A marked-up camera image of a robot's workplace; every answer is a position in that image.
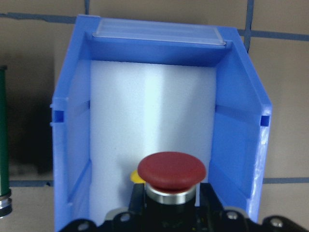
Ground red mushroom push button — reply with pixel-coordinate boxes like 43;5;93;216
137;151;207;232

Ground green conveyor belt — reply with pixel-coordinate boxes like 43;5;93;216
0;65;12;219

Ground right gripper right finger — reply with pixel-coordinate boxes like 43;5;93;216
199;183;224;213

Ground right blue plastic bin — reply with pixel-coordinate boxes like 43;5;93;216
51;15;272;231

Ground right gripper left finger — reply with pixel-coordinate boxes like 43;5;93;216
128;184;145;214

